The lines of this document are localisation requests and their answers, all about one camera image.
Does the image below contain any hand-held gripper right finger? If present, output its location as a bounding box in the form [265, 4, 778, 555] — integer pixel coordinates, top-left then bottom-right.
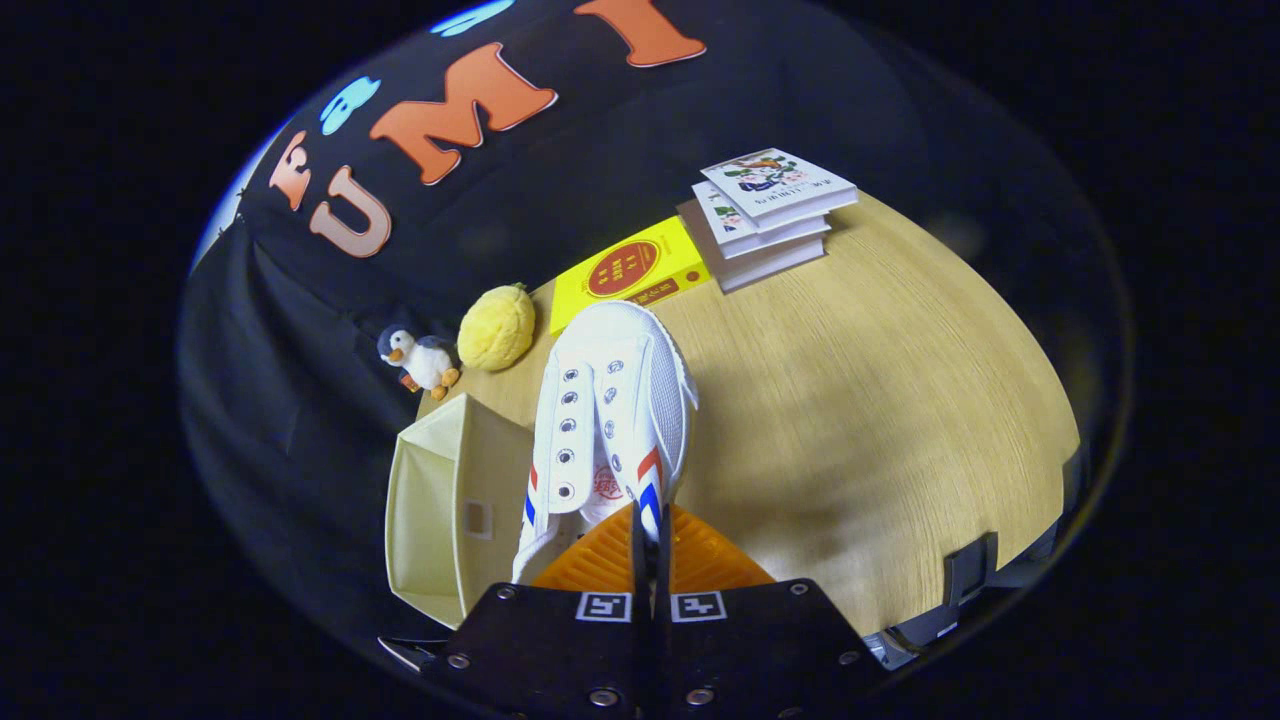
[655, 504, 892, 720]

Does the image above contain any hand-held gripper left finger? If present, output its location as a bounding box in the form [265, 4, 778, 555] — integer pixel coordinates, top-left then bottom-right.
[425, 503, 659, 720]

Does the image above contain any cream fabric storage box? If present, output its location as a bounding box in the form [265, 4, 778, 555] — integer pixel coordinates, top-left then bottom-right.
[385, 393, 536, 631]

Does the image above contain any white canvas shoe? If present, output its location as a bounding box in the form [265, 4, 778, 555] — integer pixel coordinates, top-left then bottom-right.
[512, 300, 699, 586]

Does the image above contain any black office chair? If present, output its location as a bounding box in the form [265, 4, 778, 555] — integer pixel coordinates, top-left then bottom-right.
[943, 520, 1063, 641]

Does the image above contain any penguin plush toy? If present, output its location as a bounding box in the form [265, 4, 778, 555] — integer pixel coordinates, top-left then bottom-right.
[377, 324, 462, 402]

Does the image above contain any yellow round plush toy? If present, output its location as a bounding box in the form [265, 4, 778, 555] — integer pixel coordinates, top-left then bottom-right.
[457, 284, 537, 372]

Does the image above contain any black backdrop cloth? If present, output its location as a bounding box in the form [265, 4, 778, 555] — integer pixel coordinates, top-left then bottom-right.
[180, 0, 1131, 641]

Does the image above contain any yellow book with red circle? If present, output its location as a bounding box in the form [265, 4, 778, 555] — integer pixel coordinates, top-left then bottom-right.
[548, 215, 713, 336]

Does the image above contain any white illustrated book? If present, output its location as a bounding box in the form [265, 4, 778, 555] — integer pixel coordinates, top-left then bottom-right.
[692, 182, 833, 259]
[700, 148, 859, 221]

